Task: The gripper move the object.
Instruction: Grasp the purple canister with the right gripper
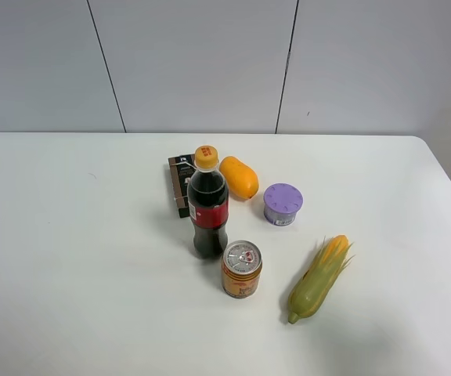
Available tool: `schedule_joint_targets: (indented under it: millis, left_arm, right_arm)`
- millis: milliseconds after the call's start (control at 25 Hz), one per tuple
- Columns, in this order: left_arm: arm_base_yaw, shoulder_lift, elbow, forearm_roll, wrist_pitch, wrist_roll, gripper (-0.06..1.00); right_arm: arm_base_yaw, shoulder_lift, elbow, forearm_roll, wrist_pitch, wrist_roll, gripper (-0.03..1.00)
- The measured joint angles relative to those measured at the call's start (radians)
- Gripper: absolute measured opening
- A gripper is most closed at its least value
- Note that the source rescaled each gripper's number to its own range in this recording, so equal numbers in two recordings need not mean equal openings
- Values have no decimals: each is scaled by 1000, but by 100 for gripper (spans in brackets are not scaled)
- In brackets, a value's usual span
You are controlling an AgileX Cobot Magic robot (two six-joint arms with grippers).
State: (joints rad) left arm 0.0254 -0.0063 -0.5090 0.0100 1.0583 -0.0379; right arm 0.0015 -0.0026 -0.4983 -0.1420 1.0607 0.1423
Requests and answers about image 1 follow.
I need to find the orange yellow mango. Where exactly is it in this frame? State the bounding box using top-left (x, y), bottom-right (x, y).
top-left (219, 156), bottom-right (259, 200)

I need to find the purple lidded round container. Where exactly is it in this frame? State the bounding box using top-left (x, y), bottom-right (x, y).
top-left (263, 183), bottom-right (303, 226)

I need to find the dark brown rectangular box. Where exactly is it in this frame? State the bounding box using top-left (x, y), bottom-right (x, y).
top-left (168, 154), bottom-right (196, 218)

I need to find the gold drink can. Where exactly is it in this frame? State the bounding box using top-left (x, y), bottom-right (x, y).
top-left (222, 240), bottom-right (263, 298)

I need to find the cola bottle yellow cap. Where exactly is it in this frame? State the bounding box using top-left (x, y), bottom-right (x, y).
top-left (187, 145), bottom-right (229, 259)

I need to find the green husked corn cob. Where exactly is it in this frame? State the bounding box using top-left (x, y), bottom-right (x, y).
top-left (287, 235), bottom-right (352, 324)

